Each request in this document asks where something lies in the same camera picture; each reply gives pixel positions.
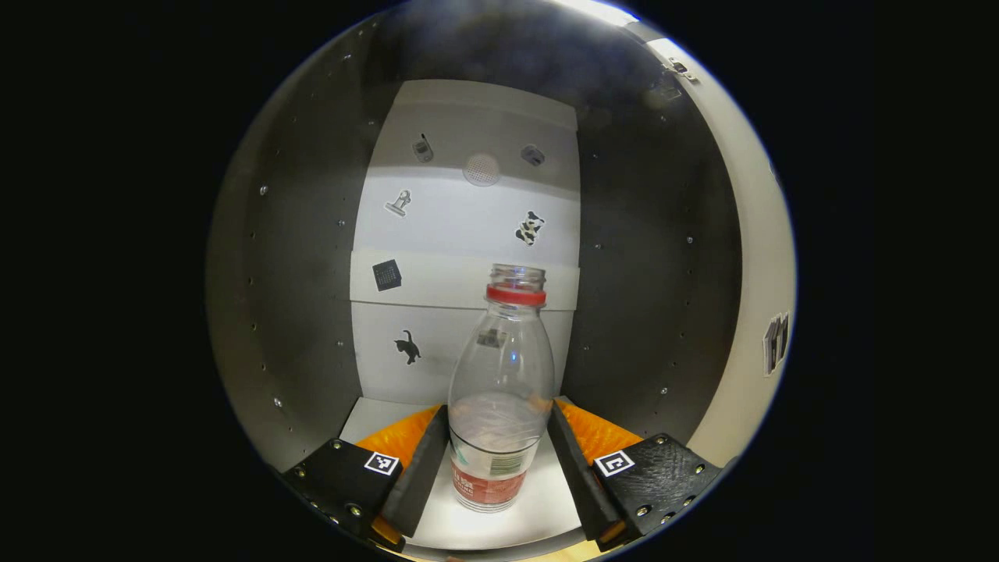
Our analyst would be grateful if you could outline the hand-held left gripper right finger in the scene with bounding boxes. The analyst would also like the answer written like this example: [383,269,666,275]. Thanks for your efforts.
[546,397,727,553]

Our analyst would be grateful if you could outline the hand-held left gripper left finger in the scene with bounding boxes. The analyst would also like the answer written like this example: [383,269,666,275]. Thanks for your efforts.
[277,403,453,553]

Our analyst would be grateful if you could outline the clear plastic bottle red label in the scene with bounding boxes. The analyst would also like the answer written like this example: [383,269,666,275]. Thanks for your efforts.
[447,264,556,514]

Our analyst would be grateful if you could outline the dark grey cabinet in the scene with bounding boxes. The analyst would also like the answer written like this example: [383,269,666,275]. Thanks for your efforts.
[205,0,742,551]

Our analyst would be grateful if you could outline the long ceiling light panel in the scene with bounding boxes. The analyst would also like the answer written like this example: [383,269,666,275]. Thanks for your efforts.
[546,0,641,28]

